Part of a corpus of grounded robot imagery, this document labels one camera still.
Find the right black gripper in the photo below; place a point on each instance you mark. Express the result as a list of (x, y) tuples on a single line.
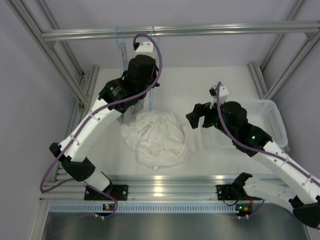
[(200, 110)]

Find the white tank top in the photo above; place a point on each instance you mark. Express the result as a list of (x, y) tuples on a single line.
[(159, 139)]

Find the blue wire hanger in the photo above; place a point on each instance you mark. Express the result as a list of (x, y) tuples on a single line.
[(122, 51), (152, 91)]

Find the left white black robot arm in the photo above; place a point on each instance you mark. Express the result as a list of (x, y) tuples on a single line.
[(116, 97)]

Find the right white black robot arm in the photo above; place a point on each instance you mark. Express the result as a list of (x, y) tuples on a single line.
[(301, 196)]

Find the grey tank top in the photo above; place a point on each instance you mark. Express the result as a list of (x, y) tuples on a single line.
[(128, 115)]

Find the clear plastic basket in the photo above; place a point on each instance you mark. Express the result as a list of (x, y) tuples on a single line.
[(261, 113)]

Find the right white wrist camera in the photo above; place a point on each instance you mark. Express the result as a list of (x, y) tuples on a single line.
[(223, 95)]

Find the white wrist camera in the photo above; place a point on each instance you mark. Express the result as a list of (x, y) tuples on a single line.
[(145, 48), (223, 95)]

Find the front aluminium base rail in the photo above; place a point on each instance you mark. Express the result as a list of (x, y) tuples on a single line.
[(157, 188)]

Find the aluminium frame right posts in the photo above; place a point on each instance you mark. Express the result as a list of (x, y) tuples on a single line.
[(286, 55)]

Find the aluminium frame posts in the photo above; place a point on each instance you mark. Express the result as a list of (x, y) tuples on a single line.
[(60, 56), (286, 55)]

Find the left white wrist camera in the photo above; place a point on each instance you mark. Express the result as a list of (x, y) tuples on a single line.
[(145, 48)]

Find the aluminium hanging rail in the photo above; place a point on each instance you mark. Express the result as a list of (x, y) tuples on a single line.
[(274, 27)]

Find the aluminium frame left posts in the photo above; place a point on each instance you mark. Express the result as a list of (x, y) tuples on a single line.
[(60, 56)]

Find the slotted cable duct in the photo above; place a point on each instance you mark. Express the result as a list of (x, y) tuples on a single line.
[(125, 207)]

